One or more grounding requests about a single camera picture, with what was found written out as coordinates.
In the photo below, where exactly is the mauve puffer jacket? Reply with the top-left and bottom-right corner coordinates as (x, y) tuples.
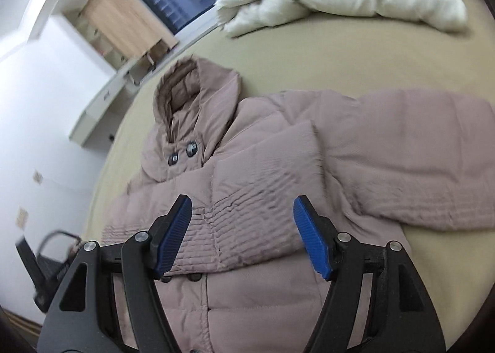
(102, 56), (494, 352)

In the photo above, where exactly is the folding metal stool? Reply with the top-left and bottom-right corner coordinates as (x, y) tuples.
(127, 41), (170, 86)

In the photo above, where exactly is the beige left curtain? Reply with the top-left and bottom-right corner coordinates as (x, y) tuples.
(82, 0), (179, 58)

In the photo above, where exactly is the black wire chair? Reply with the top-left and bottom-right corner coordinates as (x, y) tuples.
(16, 230), (82, 314)

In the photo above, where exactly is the white wall desk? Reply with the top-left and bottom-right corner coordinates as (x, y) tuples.
(69, 58), (156, 147)

